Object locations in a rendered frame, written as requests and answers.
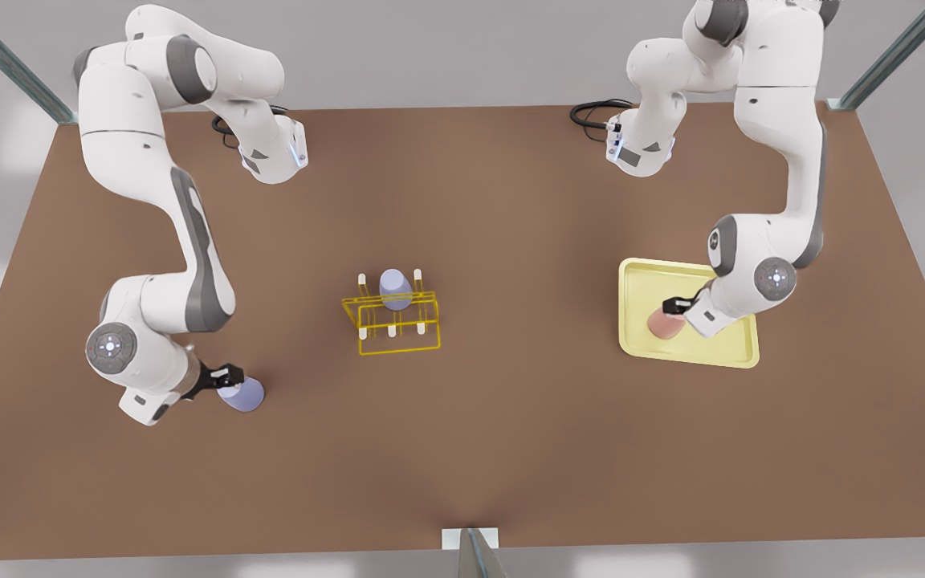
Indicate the pink cup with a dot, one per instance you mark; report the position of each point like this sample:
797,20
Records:
665,322

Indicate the lavender cup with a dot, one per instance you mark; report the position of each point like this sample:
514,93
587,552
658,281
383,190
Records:
242,394
395,289

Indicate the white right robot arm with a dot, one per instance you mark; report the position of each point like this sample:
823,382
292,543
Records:
141,160

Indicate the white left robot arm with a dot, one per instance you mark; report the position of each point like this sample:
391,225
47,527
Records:
776,120

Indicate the pale yellow tray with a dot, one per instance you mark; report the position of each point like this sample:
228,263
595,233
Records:
655,353

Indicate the silver frame post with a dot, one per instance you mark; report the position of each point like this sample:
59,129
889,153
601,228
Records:
474,554
9,60
896,52

